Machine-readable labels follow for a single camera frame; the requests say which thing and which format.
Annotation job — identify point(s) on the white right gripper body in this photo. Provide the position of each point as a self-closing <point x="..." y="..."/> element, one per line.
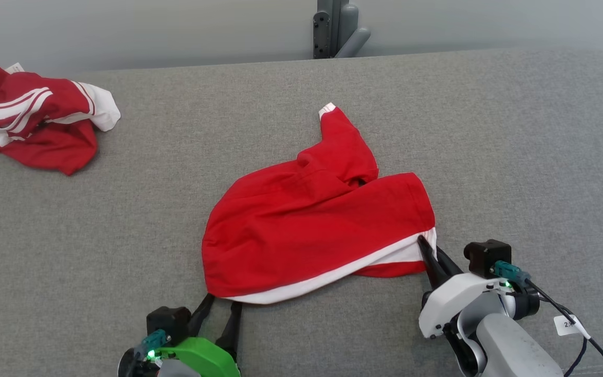
<point x="453" y="298"/>

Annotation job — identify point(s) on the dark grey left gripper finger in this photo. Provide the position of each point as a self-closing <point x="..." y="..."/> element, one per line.
<point x="203" y="314"/>
<point x="232" y="330"/>

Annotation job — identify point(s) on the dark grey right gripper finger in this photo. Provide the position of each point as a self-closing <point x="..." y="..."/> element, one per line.
<point x="448" y="266"/>
<point x="433" y="267"/>

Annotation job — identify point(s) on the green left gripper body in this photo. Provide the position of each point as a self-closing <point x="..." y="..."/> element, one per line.
<point x="207" y="358"/>

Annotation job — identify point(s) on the red garment with white hem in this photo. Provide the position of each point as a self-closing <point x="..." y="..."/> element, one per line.
<point x="306" y="235"/>

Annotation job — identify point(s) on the red striped jersey number 23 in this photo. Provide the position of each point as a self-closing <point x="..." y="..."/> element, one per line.
<point x="34" y="136"/>

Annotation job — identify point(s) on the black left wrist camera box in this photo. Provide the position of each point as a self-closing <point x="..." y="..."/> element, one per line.
<point x="168" y="322"/>

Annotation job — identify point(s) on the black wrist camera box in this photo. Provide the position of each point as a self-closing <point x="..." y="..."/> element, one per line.
<point x="487" y="256"/>
<point x="168" y="322"/>

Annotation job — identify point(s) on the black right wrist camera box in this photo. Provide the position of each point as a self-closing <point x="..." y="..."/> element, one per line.
<point x="487" y="256"/>

